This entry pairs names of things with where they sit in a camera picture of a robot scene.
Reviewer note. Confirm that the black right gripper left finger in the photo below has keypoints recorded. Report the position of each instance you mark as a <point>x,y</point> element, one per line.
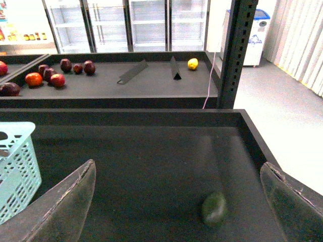
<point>59,214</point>

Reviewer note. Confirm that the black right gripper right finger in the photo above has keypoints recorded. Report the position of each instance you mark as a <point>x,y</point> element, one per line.
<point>297,209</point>

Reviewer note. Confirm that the light blue plastic basket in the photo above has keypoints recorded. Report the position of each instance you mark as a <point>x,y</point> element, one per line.
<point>20,174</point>

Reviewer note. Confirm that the red apple small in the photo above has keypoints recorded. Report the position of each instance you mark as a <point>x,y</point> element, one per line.
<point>57,80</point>

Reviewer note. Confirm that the red apple on left shelf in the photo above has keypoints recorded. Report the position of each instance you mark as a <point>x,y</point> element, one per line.
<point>3,68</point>

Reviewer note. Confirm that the green avocado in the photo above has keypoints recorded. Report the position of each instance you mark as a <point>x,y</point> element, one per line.
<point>214,209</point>

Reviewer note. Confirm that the black lower display tray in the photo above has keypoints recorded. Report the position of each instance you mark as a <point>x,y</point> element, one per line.
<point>154,169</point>

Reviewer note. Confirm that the black display tray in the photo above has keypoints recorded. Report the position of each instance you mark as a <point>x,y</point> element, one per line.
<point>16,63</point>
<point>154,169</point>
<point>154,87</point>

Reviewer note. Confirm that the dark red fruit front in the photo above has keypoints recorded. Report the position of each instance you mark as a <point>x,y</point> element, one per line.
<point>10,89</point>

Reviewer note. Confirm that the orange fruit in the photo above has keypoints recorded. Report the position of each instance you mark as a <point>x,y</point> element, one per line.
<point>33,79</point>

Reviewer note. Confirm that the dark red fruit middle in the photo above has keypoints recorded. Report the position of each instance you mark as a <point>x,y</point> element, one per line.
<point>48,73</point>

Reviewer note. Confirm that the small dark red fruit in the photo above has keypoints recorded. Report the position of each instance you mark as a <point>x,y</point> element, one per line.
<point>77,69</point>

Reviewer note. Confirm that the dark red fruit back left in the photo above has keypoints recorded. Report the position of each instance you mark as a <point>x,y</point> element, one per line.
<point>42,68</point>

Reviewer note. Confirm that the dark red fruit right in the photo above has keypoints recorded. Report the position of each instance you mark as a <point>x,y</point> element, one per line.
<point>89,67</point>

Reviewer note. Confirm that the dark red fruit back centre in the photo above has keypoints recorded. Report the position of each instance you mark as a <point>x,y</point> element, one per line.
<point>65,65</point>

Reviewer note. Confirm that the black shelf divider left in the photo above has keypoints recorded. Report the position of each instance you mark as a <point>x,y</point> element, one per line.
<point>131,73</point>

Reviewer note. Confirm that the black shelf divider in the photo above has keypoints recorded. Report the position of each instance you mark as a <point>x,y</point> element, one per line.
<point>175,69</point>
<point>131,73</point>

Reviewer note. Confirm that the white blue chest freezer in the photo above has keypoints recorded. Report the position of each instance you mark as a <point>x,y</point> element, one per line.
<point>257,38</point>

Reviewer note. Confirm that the black left display tray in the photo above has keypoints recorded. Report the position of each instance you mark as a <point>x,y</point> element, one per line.
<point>16,63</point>

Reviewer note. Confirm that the black upper display tray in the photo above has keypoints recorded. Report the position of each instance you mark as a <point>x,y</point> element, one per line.
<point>154,87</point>

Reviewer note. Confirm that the yellow lemon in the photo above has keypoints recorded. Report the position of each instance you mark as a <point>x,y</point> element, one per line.
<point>193,64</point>

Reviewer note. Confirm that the small jars on shelf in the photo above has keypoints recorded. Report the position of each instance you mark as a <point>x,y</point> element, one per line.
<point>35,36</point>

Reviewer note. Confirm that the black shelf divider right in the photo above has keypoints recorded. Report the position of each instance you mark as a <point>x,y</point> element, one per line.
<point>175,69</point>

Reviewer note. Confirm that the glass door refrigerator row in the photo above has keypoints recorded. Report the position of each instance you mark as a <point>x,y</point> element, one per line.
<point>128,26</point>

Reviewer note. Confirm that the black perforated shelf post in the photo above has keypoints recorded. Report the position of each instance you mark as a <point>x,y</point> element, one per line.
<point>239,28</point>

